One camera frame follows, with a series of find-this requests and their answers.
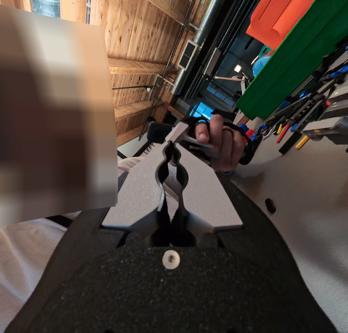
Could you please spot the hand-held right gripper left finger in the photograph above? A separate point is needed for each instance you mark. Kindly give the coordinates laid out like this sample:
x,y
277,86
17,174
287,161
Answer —
x,y
136,197

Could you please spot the orange plastic bin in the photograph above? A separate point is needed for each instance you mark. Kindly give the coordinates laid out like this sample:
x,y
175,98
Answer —
x,y
274,15

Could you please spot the hanging ceiling light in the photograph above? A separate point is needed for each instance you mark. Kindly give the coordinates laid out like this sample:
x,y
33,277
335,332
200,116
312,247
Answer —
x,y
212,61

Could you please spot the pile of lego pieces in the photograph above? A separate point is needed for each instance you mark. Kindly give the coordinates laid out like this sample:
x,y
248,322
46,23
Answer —
x,y
301,113

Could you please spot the white ceiling vent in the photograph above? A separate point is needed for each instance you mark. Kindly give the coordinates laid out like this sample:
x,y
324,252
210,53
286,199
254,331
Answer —
x,y
187,54

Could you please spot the small black lego piece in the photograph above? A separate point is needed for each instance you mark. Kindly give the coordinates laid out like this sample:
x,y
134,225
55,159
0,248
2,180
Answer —
x,y
270,206

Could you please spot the green plastic bin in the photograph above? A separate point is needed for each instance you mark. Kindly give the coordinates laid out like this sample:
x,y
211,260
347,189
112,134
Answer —
x,y
285,66

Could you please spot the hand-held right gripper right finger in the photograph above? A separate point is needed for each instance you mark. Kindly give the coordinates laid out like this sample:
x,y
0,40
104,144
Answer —
x,y
206,200

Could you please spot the person's left hand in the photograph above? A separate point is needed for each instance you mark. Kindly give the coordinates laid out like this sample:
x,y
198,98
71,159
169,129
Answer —
x,y
228,151

